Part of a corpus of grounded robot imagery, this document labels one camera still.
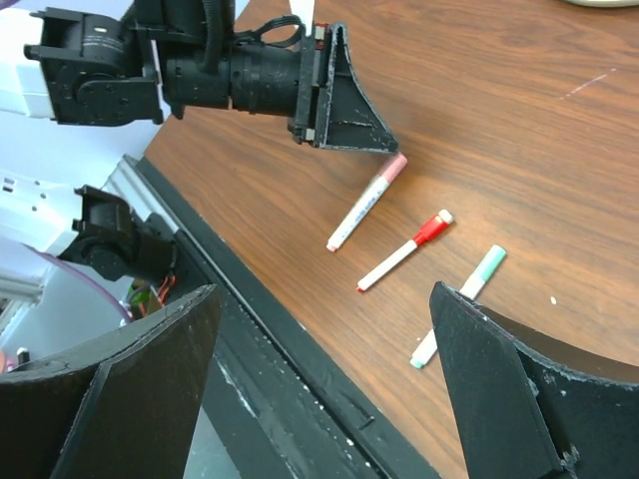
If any white pen green tip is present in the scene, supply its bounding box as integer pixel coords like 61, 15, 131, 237
408, 243, 508, 370

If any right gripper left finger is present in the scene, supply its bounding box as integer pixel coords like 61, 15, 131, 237
1, 285, 221, 478

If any white pen red tip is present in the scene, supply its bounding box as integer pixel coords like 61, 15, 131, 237
356, 209, 454, 292

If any white pen pink tip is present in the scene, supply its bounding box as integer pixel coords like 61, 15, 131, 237
326, 153, 407, 252

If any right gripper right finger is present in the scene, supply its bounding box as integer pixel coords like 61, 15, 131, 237
429, 281, 638, 478

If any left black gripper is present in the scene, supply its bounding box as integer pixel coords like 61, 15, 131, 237
164, 22, 398, 153

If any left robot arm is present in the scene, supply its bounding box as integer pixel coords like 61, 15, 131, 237
1, 1, 398, 282

